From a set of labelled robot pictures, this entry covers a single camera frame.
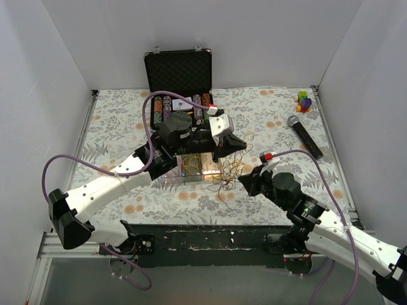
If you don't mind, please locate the dark brown thin wire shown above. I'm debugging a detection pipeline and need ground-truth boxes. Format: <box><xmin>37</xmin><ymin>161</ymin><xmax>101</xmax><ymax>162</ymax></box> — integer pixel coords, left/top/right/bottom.
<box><xmin>207</xmin><ymin>149</ymin><xmax>245</xmax><ymax>209</ymax></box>

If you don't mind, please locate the pink thin wire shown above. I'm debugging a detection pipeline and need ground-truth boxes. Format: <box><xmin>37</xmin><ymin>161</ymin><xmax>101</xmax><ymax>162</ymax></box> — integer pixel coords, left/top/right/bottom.
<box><xmin>162</xmin><ymin>166</ymin><xmax>182</xmax><ymax>180</ymax></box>

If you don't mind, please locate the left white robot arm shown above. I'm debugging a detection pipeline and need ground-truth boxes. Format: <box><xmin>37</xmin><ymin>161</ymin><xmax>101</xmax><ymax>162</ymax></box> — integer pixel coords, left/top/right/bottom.
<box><xmin>48</xmin><ymin>111</ymin><xmax>247</xmax><ymax>254</ymax></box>

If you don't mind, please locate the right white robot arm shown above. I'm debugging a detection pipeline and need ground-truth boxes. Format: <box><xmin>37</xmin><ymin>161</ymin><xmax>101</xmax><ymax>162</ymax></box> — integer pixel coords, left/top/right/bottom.
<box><xmin>238</xmin><ymin>166</ymin><xmax>406</xmax><ymax>304</ymax></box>

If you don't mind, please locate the grey poker chip row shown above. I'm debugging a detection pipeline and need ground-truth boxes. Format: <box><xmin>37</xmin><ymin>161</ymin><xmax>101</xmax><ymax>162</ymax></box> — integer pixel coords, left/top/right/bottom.
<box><xmin>192</xmin><ymin>93</ymin><xmax>204</xmax><ymax>126</ymax></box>

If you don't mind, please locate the clear plastic organizer box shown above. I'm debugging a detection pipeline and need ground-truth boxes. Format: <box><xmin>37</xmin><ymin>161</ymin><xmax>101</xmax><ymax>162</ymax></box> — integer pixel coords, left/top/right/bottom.
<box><xmin>161</xmin><ymin>153</ymin><xmax>223</xmax><ymax>183</ymax></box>

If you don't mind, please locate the white playing card deck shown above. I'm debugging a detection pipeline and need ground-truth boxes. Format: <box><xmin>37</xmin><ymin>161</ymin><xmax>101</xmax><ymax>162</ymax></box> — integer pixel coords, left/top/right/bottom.
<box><xmin>172</xmin><ymin>97</ymin><xmax>193</xmax><ymax>111</ymax></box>

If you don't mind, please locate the orange green chip row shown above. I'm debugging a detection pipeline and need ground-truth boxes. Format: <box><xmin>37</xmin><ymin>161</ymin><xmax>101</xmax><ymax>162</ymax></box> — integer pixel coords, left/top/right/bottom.
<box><xmin>202</xmin><ymin>93</ymin><xmax>212</xmax><ymax>123</ymax></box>

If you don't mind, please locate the purple poker chip row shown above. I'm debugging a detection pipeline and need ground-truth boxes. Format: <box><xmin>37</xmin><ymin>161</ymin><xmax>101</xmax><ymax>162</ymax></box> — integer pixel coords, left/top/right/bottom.
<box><xmin>163</xmin><ymin>95</ymin><xmax>172</xmax><ymax>121</ymax></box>

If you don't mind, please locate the floral table mat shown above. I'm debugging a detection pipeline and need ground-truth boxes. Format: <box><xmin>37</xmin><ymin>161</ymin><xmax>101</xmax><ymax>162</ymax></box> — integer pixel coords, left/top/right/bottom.
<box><xmin>81</xmin><ymin>88</ymin><xmax>350</xmax><ymax>225</ymax></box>

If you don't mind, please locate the orange poker chip row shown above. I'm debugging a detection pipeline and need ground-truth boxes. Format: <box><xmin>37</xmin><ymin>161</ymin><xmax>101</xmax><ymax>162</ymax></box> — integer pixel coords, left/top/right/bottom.
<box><xmin>153</xmin><ymin>96</ymin><xmax>163</xmax><ymax>128</ymax></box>

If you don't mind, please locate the black handheld microphone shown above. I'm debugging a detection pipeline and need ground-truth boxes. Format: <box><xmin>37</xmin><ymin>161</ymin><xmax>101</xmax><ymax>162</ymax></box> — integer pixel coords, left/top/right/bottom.
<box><xmin>287</xmin><ymin>115</ymin><xmax>324</xmax><ymax>160</ymax></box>

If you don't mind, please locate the black poker chip case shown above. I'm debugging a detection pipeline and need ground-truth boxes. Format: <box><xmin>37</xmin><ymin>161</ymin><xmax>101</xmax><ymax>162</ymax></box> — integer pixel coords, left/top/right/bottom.
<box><xmin>144</xmin><ymin>46</ymin><xmax>213</xmax><ymax>130</ymax></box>

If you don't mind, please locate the colourful toy block train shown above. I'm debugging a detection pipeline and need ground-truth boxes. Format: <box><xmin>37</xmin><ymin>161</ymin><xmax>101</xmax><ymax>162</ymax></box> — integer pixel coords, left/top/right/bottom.
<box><xmin>294</xmin><ymin>91</ymin><xmax>312</xmax><ymax>113</ymax></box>

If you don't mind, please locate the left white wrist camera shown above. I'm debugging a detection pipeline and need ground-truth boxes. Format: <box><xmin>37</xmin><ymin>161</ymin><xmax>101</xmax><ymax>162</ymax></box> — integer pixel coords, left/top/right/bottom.
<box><xmin>209</xmin><ymin>114</ymin><xmax>235</xmax><ymax>140</ymax></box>

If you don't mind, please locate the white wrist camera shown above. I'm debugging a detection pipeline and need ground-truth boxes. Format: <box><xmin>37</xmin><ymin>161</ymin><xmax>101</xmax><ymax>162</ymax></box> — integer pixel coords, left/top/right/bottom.
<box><xmin>259</xmin><ymin>151</ymin><xmax>280</xmax><ymax>176</ymax></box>
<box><xmin>209</xmin><ymin>114</ymin><xmax>235</xmax><ymax>140</ymax></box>

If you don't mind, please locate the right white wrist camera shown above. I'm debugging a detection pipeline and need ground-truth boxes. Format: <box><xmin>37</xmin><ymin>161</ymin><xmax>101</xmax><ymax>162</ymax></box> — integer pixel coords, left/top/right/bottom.
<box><xmin>259</xmin><ymin>151</ymin><xmax>280</xmax><ymax>176</ymax></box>

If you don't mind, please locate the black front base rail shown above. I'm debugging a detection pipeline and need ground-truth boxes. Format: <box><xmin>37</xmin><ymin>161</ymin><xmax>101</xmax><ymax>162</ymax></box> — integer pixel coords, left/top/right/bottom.
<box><xmin>105</xmin><ymin>223</ymin><xmax>312</xmax><ymax>273</ymax></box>

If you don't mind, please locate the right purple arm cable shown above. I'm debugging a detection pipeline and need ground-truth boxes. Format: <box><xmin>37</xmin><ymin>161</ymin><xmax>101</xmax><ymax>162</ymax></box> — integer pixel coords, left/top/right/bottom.
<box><xmin>270</xmin><ymin>149</ymin><xmax>360</xmax><ymax>305</ymax></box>

